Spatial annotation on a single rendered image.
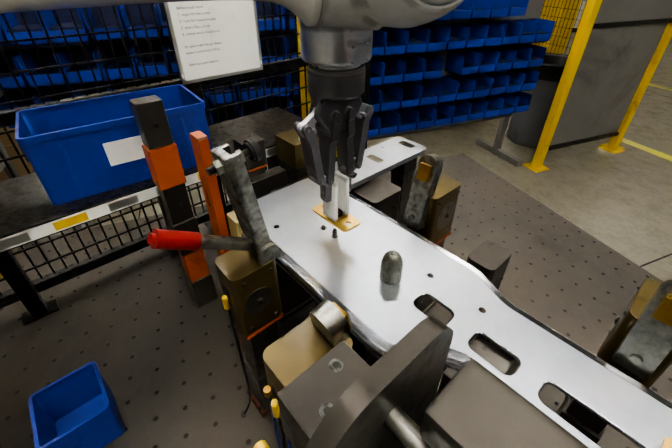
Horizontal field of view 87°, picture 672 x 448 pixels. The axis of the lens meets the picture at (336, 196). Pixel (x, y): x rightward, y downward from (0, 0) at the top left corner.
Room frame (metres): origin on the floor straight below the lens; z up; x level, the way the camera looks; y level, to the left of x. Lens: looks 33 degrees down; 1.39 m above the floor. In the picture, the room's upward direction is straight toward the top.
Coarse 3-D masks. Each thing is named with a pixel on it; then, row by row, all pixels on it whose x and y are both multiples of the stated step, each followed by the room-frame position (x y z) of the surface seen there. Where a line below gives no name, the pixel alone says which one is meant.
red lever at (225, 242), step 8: (152, 232) 0.30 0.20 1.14; (160, 232) 0.30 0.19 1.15; (168, 232) 0.30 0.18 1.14; (176, 232) 0.31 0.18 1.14; (184, 232) 0.32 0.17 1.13; (192, 232) 0.32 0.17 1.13; (152, 240) 0.29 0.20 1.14; (160, 240) 0.29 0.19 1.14; (168, 240) 0.29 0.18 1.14; (176, 240) 0.30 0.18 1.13; (184, 240) 0.31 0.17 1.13; (192, 240) 0.31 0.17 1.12; (200, 240) 0.32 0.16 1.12; (208, 240) 0.32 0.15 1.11; (216, 240) 0.33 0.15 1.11; (224, 240) 0.34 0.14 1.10; (232, 240) 0.35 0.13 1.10; (240, 240) 0.35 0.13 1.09; (248, 240) 0.36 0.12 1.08; (152, 248) 0.29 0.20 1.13; (160, 248) 0.29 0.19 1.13; (168, 248) 0.29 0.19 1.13; (176, 248) 0.30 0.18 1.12; (184, 248) 0.30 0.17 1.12; (192, 248) 0.31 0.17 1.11; (200, 248) 0.32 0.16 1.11; (208, 248) 0.32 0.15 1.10; (216, 248) 0.33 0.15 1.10; (224, 248) 0.34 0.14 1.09; (232, 248) 0.34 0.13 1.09; (240, 248) 0.35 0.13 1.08; (248, 248) 0.36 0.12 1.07
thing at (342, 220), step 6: (318, 210) 0.48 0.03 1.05; (324, 216) 0.46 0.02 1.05; (342, 216) 0.46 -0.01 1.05; (348, 216) 0.46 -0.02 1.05; (330, 222) 0.45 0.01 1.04; (336, 222) 0.45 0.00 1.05; (342, 222) 0.45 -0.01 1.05; (348, 222) 0.45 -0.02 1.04; (354, 222) 0.45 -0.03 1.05; (342, 228) 0.43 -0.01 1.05; (348, 228) 0.43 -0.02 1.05
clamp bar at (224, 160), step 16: (224, 144) 0.38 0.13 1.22; (256, 144) 0.38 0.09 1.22; (224, 160) 0.34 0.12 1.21; (240, 160) 0.35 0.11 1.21; (256, 160) 0.37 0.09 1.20; (224, 176) 0.36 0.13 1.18; (240, 176) 0.35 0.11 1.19; (240, 192) 0.35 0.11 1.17; (240, 208) 0.35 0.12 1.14; (256, 208) 0.36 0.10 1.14; (240, 224) 0.37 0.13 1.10; (256, 224) 0.36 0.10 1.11; (256, 240) 0.35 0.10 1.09
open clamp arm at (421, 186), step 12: (432, 156) 0.53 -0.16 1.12; (420, 168) 0.53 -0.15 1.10; (432, 168) 0.53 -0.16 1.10; (420, 180) 0.53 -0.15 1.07; (432, 180) 0.52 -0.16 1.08; (420, 192) 0.53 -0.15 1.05; (432, 192) 0.52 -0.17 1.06; (408, 204) 0.53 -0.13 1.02; (420, 204) 0.52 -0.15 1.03; (408, 216) 0.52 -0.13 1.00; (420, 216) 0.51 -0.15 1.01; (420, 228) 0.51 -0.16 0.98
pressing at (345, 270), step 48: (288, 192) 0.61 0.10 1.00; (288, 240) 0.46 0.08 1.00; (336, 240) 0.46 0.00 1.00; (384, 240) 0.46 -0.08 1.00; (336, 288) 0.35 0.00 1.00; (384, 288) 0.35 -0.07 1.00; (432, 288) 0.35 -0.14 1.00; (480, 288) 0.35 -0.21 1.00; (384, 336) 0.27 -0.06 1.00; (528, 336) 0.27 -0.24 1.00; (528, 384) 0.21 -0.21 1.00; (576, 384) 0.21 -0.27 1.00; (624, 384) 0.21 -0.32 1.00; (576, 432) 0.16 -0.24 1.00; (624, 432) 0.16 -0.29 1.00
